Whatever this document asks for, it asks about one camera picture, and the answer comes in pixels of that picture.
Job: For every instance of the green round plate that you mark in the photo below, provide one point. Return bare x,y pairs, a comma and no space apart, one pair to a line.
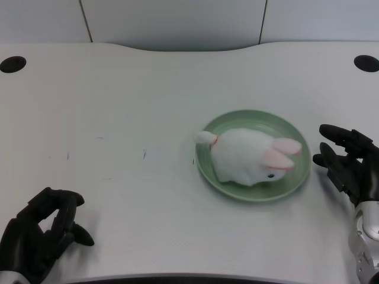
237,189

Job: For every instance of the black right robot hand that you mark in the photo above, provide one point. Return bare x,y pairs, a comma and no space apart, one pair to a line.
349,168

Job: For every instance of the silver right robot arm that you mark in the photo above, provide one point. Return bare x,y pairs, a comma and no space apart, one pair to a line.
364,245

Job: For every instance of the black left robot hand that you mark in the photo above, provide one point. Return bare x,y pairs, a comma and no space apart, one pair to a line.
38,233

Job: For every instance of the white plush rabbit doll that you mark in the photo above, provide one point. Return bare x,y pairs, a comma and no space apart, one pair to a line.
251,158

